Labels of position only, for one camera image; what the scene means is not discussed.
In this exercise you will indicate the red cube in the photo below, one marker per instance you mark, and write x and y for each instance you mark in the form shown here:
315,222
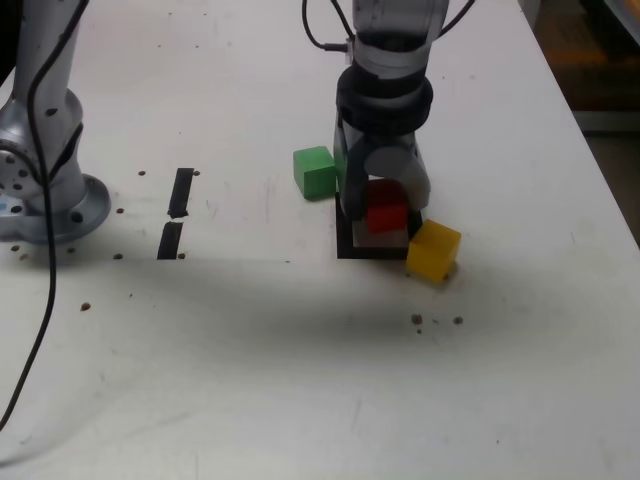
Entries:
385,215

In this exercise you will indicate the small grey wrist camera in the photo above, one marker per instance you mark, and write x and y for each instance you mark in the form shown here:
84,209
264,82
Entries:
349,50

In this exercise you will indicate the brown wooden furniture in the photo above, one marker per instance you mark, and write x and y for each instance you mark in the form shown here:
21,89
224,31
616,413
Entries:
590,65

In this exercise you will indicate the yellow cube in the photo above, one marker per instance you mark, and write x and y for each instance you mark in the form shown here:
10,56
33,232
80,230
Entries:
432,250

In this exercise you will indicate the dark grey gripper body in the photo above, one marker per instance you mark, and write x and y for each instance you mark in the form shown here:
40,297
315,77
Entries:
390,140

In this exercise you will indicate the green cube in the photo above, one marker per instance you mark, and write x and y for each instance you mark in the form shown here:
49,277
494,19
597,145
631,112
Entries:
315,172

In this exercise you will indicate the black tape strip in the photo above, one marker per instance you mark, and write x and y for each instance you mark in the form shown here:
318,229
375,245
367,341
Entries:
180,195

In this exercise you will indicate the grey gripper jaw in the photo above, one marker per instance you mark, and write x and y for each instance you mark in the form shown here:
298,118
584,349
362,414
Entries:
390,162

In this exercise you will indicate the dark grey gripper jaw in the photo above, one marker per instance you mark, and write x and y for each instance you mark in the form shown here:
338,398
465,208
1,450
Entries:
350,185

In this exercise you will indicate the black tape square outline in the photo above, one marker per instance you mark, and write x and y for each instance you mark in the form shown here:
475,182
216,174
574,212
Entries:
370,253

